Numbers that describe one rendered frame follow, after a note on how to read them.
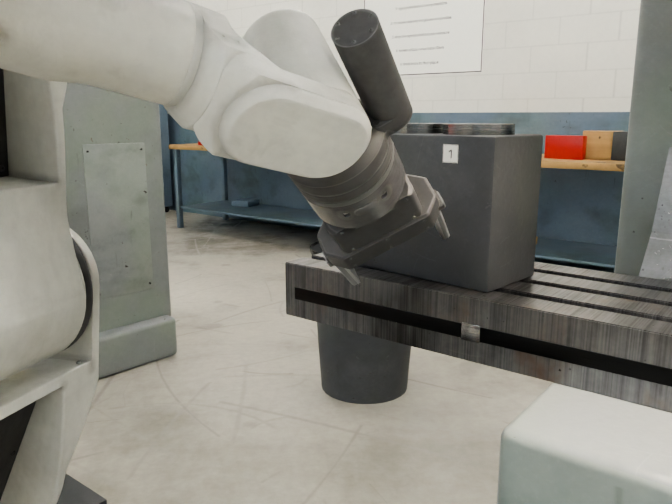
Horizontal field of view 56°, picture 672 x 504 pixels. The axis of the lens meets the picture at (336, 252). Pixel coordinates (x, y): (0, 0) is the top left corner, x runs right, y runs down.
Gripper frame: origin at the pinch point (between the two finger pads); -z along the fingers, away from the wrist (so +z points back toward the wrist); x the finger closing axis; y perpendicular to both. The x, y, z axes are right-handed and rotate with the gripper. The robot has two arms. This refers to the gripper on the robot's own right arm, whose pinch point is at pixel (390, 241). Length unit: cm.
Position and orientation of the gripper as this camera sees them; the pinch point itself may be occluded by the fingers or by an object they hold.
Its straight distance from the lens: 64.7
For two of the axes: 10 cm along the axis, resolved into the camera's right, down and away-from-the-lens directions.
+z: -3.4, -4.5, -8.3
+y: -3.3, -7.7, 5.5
